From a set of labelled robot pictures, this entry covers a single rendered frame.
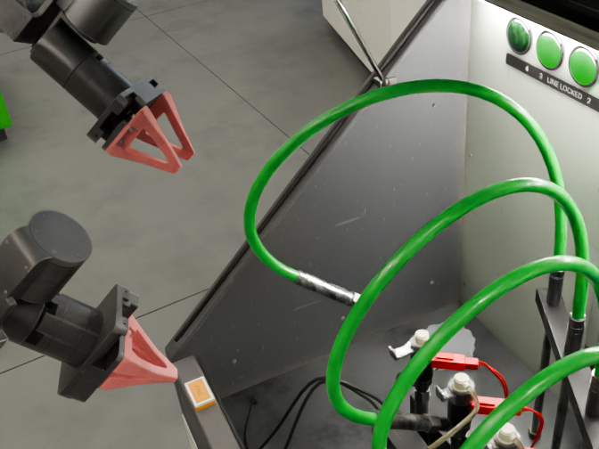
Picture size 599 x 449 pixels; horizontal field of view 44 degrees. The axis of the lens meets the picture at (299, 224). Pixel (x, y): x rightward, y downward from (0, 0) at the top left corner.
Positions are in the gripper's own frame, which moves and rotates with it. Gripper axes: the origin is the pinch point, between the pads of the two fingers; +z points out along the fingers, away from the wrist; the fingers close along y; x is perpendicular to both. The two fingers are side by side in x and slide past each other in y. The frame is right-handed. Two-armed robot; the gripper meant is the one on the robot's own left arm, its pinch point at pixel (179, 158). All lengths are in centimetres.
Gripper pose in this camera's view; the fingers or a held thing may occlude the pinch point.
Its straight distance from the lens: 87.7
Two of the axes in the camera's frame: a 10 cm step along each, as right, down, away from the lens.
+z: 7.3, 6.6, 1.5
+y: 1.7, -3.9, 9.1
